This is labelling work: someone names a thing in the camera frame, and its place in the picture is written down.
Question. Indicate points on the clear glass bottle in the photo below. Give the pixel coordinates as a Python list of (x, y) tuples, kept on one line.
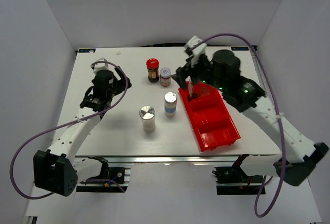
[(204, 91)]

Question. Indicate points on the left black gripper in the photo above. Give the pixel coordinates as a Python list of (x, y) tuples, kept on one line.
[(121, 84)]

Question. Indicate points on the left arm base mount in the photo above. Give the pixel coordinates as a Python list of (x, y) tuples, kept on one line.
[(95, 175)]

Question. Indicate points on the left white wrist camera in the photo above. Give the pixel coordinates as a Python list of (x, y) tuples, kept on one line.
[(99, 65)]

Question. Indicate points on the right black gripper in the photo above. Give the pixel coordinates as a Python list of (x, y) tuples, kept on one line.
[(187, 69)]

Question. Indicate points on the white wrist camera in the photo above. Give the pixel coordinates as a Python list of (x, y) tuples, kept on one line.
[(99, 65), (194, 48)]

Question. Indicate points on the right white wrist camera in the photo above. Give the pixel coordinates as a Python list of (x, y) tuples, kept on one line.
[(194, 48)]

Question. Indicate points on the white-lid chili jar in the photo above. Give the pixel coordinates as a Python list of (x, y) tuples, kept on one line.
[(165, 76)]

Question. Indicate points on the black logo sticker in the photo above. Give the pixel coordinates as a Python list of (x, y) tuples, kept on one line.
[(239, 48), (86, 50)]

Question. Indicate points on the red plastic divided tray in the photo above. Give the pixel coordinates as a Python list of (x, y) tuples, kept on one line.
[(210, 119)]

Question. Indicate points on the black logo sticker left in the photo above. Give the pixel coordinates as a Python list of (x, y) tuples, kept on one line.
[(86, 50)]

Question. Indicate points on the dark-sauce glass bottle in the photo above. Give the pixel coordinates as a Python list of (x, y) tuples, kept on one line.
[(191, 93)]

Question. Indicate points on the silver-lid white shaker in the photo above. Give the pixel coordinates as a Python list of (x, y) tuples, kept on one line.
[(147, 116)]

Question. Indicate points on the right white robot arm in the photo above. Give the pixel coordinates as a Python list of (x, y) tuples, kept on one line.
[(299, 155)]

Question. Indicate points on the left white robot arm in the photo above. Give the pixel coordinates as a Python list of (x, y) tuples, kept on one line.
[(55, 169)]

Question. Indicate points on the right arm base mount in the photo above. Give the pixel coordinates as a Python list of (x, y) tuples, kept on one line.
[(231, 180)]

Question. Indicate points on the red-lid sauce jar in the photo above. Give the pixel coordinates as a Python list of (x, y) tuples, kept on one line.
[(152, 66)]

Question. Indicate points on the blue-label spice shaker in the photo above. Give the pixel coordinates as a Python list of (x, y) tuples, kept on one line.
[(170, 103)]

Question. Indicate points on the aluminium table frame rail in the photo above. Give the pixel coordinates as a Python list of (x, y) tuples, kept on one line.
[(54, 169)]

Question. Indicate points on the black logo sticker right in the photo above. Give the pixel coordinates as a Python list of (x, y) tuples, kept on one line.
[(239, 48)]

